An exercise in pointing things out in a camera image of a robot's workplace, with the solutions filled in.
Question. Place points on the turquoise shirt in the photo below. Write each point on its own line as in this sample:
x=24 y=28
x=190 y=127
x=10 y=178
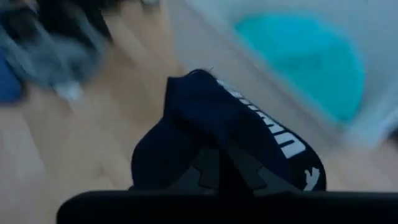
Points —
x=304 y=62

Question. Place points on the navy underwear with white lettering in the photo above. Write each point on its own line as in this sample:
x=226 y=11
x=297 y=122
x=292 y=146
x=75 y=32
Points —
x=192 y=118

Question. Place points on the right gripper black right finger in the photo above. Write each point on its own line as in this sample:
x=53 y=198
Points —
x=248 y=174

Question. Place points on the white perforated plastic basket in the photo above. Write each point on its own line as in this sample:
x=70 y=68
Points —
x=211 y=53

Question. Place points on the small blue garment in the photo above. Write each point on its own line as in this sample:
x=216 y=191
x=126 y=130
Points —
x=7 y=81

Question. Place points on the grey garment with white label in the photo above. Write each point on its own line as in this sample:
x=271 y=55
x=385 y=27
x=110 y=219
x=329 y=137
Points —
x=53 y=53

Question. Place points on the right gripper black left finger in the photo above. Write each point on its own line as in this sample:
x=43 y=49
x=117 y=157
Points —
x=206 y=171

